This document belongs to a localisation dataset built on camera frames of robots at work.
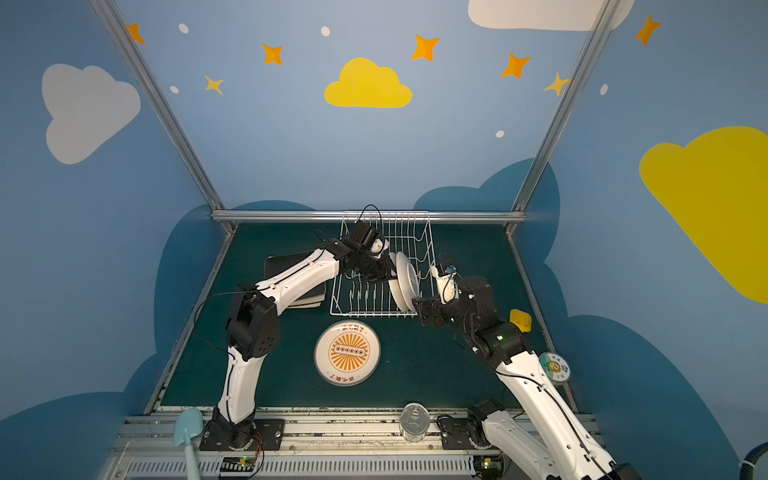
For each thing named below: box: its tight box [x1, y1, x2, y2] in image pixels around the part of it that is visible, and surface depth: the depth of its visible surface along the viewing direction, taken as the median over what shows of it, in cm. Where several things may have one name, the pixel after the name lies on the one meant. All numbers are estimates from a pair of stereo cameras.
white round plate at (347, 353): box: [314, 319, 381, 387], surface depth 90 cm
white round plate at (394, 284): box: [388, 252, 409, 313], surface depth 88 cm
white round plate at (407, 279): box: [395, 251, 420, 313], surface depth 90 cm
